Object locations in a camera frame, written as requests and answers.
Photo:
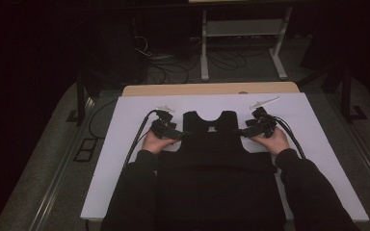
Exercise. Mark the black tank top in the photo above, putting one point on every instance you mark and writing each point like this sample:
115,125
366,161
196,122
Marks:
215,179

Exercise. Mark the white metal stand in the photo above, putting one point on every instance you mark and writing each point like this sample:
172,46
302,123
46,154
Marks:
244,28

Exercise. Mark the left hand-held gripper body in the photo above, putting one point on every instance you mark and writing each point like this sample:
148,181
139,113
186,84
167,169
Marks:
163,126

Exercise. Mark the black metal stand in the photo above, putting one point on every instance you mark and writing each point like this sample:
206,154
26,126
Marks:
81,102
347,96

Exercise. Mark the white table mat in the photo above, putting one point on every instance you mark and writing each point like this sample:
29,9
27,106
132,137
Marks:
318,128

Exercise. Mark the person's right hand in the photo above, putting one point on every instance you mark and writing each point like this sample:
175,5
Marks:
274,142

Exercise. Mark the person's left hand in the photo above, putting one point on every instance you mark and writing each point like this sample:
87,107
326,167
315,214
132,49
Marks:
154,144

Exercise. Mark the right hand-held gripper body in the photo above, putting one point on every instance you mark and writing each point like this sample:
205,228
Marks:
261,123

